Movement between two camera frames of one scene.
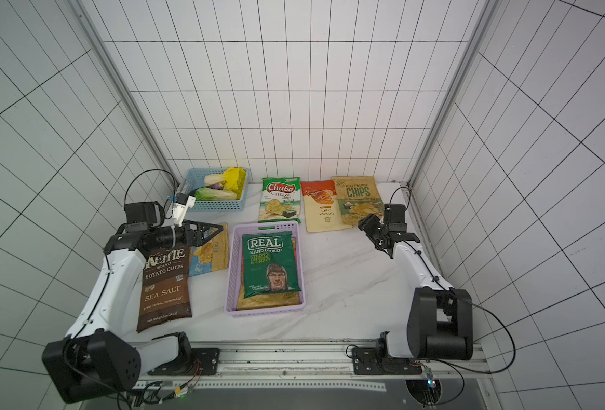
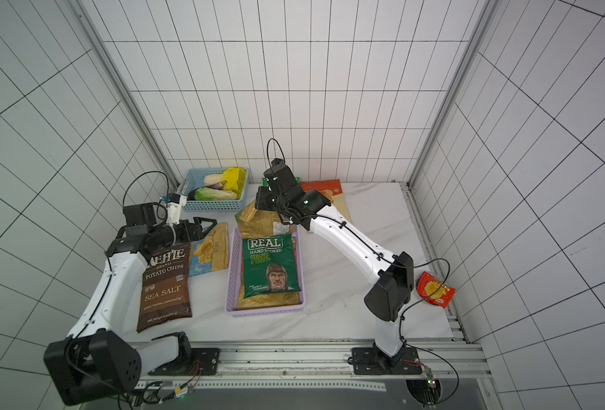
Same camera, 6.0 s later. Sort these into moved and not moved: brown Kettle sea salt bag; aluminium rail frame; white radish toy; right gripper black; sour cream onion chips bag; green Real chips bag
Moved: right gripper black; sour cream onion chips bag
Not moved: white radish toy; green Real chips bag; aluminium rail frame; brown Kettle sea salt bag
